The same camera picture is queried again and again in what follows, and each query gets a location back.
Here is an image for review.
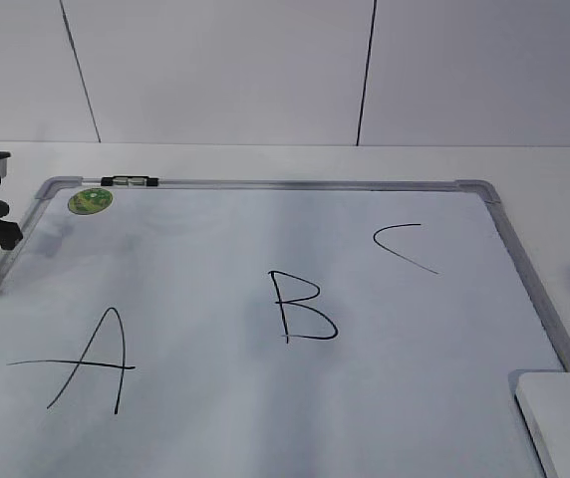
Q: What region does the white board eraser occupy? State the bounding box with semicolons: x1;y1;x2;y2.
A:
512;370;570;478

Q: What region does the round green magnet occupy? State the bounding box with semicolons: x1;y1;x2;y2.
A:
68;188;113;216

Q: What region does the white board with grey frame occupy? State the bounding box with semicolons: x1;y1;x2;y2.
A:
0;178;570;477

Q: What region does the black silver hanging clip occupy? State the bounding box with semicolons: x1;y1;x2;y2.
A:
100;175;159;187

